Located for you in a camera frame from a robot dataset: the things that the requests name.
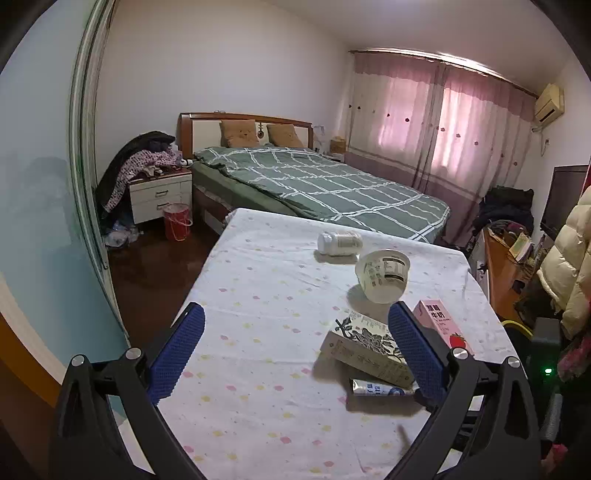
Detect white squeeze tube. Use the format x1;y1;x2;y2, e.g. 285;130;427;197
348;377;419;398

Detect red plastic bucket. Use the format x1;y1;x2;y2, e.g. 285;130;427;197
163;202;194;241

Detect dark clothes pile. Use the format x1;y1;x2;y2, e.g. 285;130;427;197
473;186;535;241

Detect white pill bottle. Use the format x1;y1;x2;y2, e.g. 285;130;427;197
318;230;363;257

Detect clear plastic bags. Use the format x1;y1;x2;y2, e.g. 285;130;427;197
102;220;139;247

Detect yellow rimmed trash bin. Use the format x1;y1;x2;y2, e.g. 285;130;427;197
502;318;534;342

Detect wooden desk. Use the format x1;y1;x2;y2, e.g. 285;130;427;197
480;226;541;324

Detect wooden bed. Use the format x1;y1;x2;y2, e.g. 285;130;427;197
178;112;451;243

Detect wall air conditioner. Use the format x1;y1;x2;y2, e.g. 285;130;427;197
534;83;565;124

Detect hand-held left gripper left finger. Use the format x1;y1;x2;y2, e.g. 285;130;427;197
48;302;206;480

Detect black floral print carton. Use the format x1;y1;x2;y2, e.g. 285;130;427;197
320;310;416;388

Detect pink floral garment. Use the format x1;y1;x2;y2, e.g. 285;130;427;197
556;335;591;381

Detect pink milk carton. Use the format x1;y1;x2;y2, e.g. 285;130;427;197
412;299;475;356

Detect wooden curtain rod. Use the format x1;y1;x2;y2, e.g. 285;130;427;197
348;48;539;97

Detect floral print garment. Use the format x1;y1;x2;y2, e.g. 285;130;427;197
104;148;183;214

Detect stack of books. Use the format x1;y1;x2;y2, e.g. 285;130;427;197
508;232;534;264

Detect white nightstand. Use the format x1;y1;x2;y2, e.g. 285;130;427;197
128;167;194;225

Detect frosted glass sliding door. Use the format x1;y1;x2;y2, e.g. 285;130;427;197
0;0;132;352

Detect pile of clothes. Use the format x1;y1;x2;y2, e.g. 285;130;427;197
95;131;176;217

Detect dotted white tablecloth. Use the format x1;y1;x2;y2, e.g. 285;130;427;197
117;208;522;480

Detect clear plastic cup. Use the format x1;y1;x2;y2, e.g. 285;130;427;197
355;249;411;304

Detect black television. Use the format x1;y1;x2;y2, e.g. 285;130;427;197
540;165;591;241

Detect green plaid duvet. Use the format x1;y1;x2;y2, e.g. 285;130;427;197
193;147;451;243

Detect cream puffer jacket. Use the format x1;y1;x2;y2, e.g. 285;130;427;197
537;185;591;340

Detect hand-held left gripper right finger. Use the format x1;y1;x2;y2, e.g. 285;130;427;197
388;302;541;480

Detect brown bear pillow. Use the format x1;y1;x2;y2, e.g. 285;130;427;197
219;119;260;148
266;123;305;149

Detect pink curtain panel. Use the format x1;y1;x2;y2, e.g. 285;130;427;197
416;65;539;245
345;52;446;190

